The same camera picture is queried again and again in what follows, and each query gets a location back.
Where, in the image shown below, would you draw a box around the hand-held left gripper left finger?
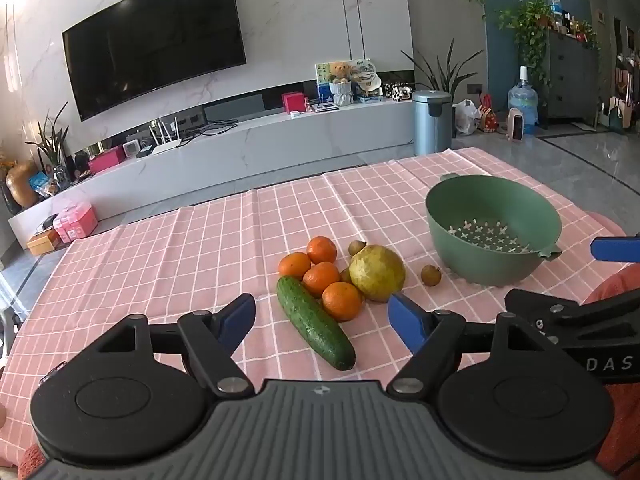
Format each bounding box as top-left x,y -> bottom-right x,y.
95,292 -> 257,397

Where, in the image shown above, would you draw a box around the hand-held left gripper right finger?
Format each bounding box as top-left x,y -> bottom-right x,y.
387,292 -> 546,396

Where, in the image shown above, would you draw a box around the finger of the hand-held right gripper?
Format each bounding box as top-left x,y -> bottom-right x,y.
590,234 -> 640,264
504,287 -> 640,343

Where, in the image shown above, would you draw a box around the orange tangerine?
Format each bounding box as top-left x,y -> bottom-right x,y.
306,236 -> 338,265
278,252 -> 312,281
321,282 -> 363,322
302,262 -> 342,298

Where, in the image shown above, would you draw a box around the green cucumber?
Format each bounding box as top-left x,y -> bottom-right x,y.
276,276 -> 357,372

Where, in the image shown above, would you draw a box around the green plastic colander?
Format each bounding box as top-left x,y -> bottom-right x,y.
425,173 -> 563,287

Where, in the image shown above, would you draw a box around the person's right forearm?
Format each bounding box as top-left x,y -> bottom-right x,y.
581,262 -> 640,307

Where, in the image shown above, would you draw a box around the pink round stool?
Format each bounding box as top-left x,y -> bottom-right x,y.
589,211 -> 627,241

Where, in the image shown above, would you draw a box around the pink checked tablecloth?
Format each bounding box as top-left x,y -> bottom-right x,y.
0,146 -> 626,480

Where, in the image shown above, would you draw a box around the small pink heater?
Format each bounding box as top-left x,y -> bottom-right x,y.
504,108 -> 527,141

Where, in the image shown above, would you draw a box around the blue water jug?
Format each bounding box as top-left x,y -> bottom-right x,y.
507,66 -> 540,136

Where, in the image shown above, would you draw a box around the dark grey drawer cabinet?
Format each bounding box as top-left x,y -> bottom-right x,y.
546,29 -> 602,129

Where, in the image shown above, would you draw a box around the white marble television console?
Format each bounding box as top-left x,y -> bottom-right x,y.
7,95 -> 451,252

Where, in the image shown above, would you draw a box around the red gift bag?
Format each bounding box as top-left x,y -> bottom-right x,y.
478,94 -> 501,134

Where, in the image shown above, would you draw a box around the pink storage box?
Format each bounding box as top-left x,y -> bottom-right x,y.
52,200 -> 99,244

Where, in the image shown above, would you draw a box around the white router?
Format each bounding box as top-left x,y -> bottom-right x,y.
149,117 -> 184,155

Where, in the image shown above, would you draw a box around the white plastic bag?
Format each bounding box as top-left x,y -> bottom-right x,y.
452,99 -> 482,136

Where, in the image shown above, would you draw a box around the blue-grey pedal trash can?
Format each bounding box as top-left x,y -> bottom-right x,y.
412,90 -> 454,157

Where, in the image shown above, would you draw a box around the magenta box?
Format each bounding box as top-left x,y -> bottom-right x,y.
88,146 -> 126,175

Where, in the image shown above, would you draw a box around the orange cardboard box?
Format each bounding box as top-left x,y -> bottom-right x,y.
26,229 -> 64,256

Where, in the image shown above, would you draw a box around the potted pothos plant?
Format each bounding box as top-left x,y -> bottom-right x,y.
495,0 -> 557,88

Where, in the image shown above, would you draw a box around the blue snack bag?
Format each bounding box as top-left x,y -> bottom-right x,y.
28,172 -> 54,197

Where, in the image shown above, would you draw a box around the snake plant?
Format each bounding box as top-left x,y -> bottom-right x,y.
400,49 -> 482,107

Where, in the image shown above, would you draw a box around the printed round fan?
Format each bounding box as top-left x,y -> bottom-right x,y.
350,60 -> 384,97

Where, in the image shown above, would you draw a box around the teddy bear in white holder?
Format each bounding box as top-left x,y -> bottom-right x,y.
329,61 -> 354,107

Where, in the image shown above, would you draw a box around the green plant in glass vase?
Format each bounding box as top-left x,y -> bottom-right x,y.
37,102 -> 72,191

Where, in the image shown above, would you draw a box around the brown round vase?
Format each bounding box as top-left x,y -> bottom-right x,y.
4,160 -> 39,209

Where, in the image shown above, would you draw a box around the printed picture board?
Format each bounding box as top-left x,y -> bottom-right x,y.
314,62 -> 362,102

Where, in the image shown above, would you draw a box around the black flat television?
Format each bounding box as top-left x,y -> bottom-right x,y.
62,0 -> 247,122

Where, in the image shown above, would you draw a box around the black cables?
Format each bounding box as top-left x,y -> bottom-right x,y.
181,119 -> 240,140

